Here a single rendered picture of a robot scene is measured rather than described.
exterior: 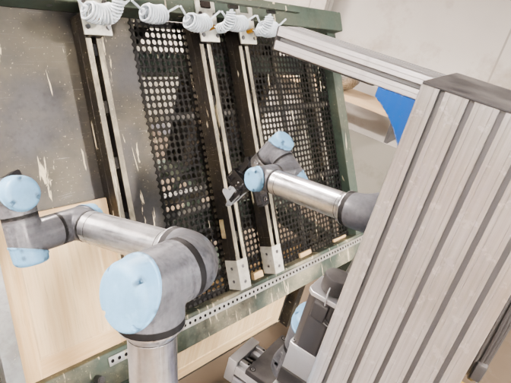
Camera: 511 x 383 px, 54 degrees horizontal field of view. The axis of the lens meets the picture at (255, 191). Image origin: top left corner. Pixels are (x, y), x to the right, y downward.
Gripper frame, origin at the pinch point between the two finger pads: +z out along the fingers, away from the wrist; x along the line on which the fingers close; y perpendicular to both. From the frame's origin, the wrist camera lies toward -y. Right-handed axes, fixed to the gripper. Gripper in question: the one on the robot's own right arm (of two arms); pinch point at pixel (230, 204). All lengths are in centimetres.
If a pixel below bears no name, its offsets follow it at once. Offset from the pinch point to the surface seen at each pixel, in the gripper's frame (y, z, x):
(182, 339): -27, 40, 20
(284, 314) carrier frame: -49, 91, -93
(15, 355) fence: -3, 35, 74
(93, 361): -16, 38, 54
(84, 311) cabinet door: -2, 33, 51
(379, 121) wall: 24, 41, -295
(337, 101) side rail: 24, -13, -112
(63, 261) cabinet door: 13, 24, 52
